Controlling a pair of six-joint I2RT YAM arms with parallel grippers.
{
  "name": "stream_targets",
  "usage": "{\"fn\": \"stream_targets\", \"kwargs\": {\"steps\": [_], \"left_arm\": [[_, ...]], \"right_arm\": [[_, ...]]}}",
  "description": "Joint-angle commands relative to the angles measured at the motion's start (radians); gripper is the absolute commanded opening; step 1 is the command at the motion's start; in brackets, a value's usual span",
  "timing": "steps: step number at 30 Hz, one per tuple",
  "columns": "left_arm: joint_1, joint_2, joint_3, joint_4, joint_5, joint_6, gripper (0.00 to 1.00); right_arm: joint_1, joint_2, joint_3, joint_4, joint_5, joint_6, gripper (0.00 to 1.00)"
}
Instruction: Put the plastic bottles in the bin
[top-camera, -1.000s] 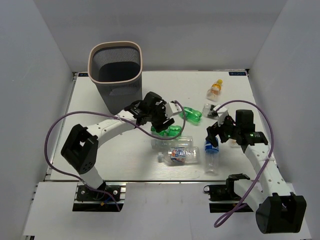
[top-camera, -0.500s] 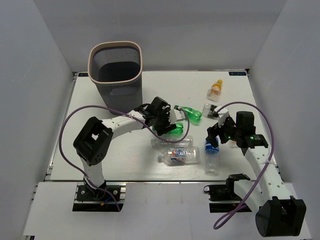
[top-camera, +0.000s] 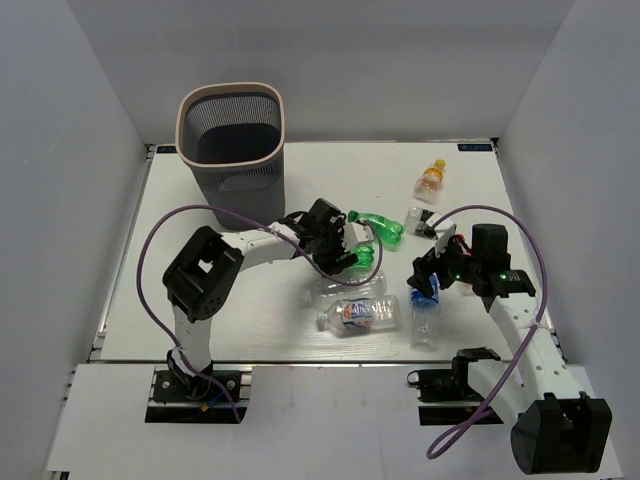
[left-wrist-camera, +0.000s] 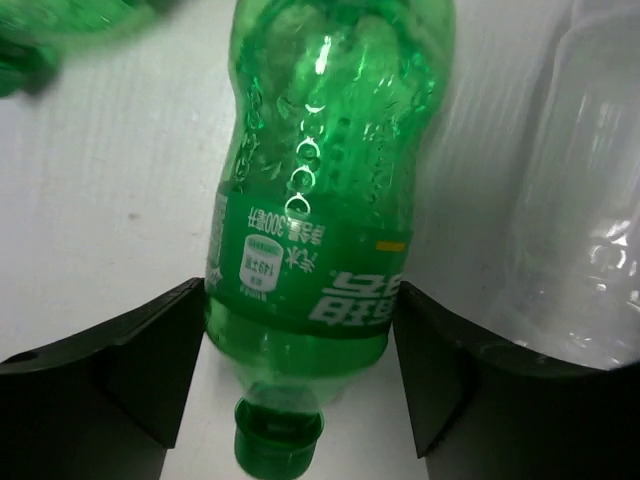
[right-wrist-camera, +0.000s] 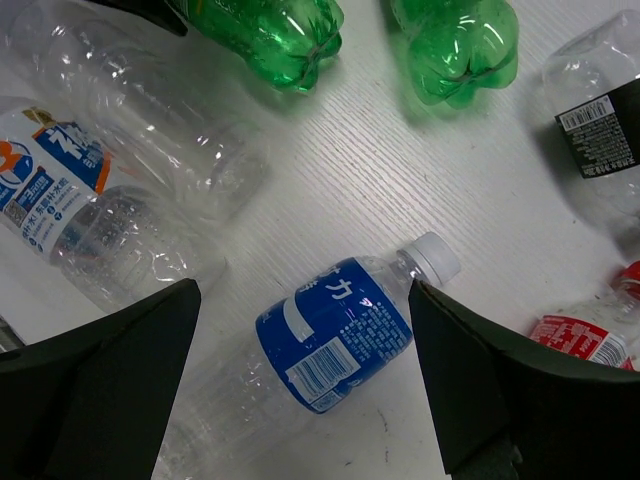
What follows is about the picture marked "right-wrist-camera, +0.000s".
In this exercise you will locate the clear bottle orange blue label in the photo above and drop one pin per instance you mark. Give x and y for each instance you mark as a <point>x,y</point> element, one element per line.
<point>76,206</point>

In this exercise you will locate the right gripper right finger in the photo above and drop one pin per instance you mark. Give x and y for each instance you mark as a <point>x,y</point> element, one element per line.
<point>506,407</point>

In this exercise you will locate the clear bottle black label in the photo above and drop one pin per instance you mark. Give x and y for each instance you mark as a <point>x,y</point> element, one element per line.
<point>592,87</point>

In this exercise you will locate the clear unlabeled plastic bottle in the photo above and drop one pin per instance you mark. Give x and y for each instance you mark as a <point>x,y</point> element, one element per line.
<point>195,150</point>

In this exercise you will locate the clear bottle red label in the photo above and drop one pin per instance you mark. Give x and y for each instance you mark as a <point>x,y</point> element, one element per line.
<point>603,330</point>

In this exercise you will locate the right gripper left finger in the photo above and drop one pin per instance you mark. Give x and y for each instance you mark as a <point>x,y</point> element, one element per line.
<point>94,402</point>

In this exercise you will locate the green plastic bottle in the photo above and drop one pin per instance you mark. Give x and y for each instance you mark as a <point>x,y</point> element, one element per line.
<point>283,42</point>
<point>456,48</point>

